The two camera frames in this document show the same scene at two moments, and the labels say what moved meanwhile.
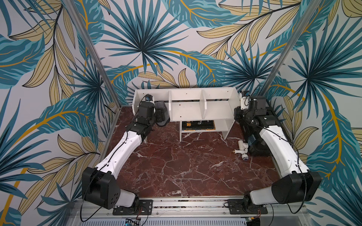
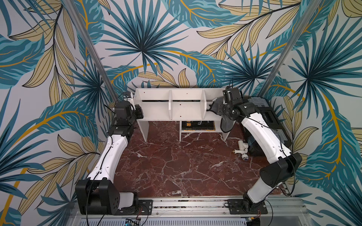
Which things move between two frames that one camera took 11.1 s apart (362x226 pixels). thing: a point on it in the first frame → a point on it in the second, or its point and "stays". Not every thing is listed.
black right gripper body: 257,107 → 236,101
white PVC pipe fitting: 242,149 stays
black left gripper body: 152,120 → 138,113
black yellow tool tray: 198,125 stays
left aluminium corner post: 92,50 stays
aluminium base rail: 203,212 stays
